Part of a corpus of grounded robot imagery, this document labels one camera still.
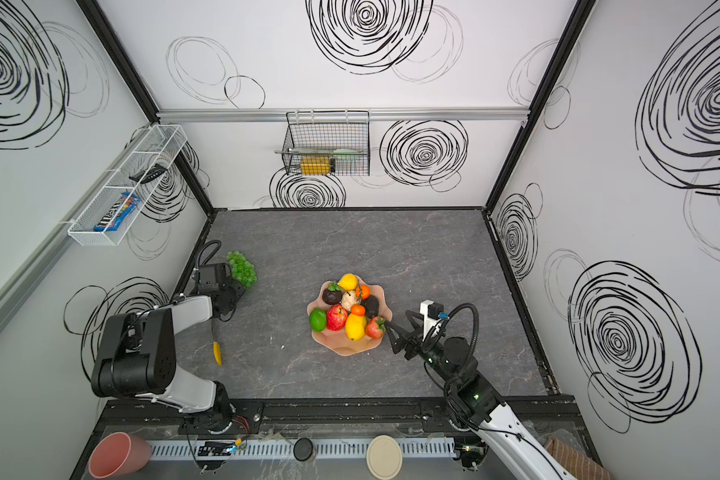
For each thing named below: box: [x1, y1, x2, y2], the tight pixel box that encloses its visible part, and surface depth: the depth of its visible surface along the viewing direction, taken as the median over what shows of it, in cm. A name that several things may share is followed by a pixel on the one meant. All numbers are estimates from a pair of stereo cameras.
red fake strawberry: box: [365, 316, 386, 339], surface depth 82 cm
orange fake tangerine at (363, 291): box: [356, 284, 371, 299], surface depth 88 cm
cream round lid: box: [366, 435, 403, 480], surface depth 65 cm
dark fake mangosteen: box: [322, 282, 343, 305], surface depth 89 cm
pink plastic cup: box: [88, 431, 152, 479], surface depth 63 cm
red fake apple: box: [326, 304, 348, 331], surface depth 86 cm
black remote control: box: [128, 163, 168, 184], surface depth 82 cm
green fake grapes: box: [226, 251, 257, 289], surface depth 100 cm
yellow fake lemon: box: [345, 313, 367, 341], surface depth 86 cm
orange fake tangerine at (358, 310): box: [351, 304, 366, 317], surface depth 86 cm
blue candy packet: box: [93, 192, 142, 232], surface depth 72 cm
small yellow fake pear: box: [337, 273, 358, 292], surface depth 91 cm
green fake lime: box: [309, 308, 327, 332], surface depth 84 cm
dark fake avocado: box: [360, 294, 379, 319], surface depth 88 cm
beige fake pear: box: [340, 290, 358, 311], surface depth 88 cm
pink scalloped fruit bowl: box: [311, 276, 393, 356], surface depth 86 cm
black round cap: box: [293, 437, 313, 461], surface depth 63 cm
